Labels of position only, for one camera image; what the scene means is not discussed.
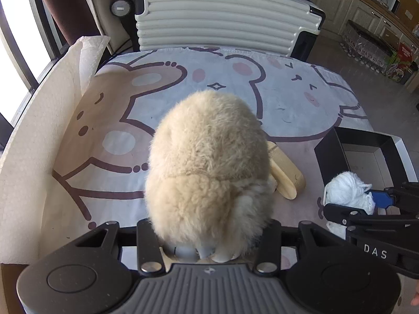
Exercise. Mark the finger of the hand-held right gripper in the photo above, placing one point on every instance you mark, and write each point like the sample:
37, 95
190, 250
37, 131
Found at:
347, 214
379, 199

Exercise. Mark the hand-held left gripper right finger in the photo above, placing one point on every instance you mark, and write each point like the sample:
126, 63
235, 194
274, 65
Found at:
270, 242

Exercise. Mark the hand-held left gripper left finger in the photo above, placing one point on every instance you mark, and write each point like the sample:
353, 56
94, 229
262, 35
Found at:
147, 242

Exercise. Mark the black cardboard box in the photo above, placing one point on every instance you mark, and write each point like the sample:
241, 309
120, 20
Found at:
330, 157

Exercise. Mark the beige plush rabbit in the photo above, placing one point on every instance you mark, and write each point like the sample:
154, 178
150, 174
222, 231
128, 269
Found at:
206, 157

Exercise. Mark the white cardboard box lid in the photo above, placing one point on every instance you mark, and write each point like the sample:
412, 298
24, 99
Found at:
402, 144

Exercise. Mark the green printed carton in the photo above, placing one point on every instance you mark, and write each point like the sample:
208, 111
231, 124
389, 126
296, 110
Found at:
401, 65

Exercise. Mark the printed bear blanket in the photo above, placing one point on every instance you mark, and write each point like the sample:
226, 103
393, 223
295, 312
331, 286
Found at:
137, 104

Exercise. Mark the pack of water bottles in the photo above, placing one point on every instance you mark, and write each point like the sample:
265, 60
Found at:
366, 45

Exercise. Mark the white countertop appliance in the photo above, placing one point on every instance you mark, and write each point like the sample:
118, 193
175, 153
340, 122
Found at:
389, 0

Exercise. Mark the white ribbed suitcase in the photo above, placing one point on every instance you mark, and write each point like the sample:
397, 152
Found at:
222, 16

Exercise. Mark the brown curtain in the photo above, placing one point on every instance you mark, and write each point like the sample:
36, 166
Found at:
65, 6

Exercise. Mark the dark window railing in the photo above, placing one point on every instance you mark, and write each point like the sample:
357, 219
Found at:
39, 16

